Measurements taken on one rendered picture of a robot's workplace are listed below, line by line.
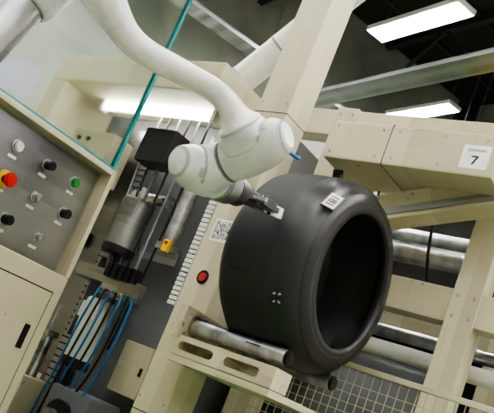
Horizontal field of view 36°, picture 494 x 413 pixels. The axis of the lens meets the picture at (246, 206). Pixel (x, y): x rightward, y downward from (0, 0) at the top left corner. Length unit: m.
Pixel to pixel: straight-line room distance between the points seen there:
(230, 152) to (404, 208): 1.06
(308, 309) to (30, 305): 0.83
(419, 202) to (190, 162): 1.10
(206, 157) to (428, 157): 0.99
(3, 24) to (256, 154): 0.62
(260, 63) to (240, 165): 1.47
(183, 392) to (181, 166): 0.87
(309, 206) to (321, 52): 0.75
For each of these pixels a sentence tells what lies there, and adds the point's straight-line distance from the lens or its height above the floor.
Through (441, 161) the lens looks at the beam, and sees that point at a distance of 2.48.
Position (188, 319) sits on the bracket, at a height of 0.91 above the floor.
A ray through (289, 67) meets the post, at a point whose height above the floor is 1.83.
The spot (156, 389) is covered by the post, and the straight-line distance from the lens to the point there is 2.35.
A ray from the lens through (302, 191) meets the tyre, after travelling 2.10.
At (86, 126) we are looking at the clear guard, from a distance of 2.39.
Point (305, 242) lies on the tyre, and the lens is 2.00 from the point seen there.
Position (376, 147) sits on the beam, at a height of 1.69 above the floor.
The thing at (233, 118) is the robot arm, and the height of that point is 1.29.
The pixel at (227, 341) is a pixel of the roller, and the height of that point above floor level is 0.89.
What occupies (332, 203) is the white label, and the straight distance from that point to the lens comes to 2.05.
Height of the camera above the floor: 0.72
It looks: 14 degrees up
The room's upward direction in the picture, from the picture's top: 22 degrees clockwise
